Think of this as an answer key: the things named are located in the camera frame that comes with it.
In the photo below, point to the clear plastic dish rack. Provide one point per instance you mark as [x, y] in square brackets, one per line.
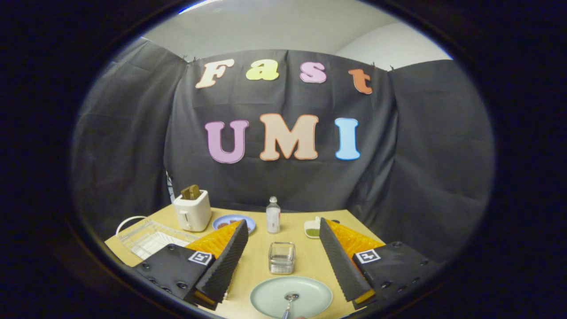
[148, 239]

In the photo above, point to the clear square basket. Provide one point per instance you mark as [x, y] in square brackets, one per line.
[281, 259]

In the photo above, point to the small white dish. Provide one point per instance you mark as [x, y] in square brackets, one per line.
[311, 230]

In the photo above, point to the brown toast slice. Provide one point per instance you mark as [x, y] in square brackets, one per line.
[190, 192]

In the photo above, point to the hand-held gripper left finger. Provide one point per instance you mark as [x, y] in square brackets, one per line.
[226, 261]

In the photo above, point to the brown food pieces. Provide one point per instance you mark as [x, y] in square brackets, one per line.
[227, 223]

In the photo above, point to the light green plate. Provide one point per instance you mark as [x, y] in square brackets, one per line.
[310, 297]

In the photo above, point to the black backdrop cloth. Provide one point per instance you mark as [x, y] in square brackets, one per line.
[398, 177]

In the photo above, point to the clear plastic bottle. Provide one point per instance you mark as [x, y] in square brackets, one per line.
[273, 219]

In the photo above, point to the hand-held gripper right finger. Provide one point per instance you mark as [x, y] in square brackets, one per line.
[339, 261]

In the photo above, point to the blue plate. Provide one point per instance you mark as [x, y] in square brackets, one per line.
[246, 223]

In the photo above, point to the white toaster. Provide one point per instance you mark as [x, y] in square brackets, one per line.
[192, 215]

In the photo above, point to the metal spoon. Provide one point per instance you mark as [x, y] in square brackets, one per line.
[291, 297]

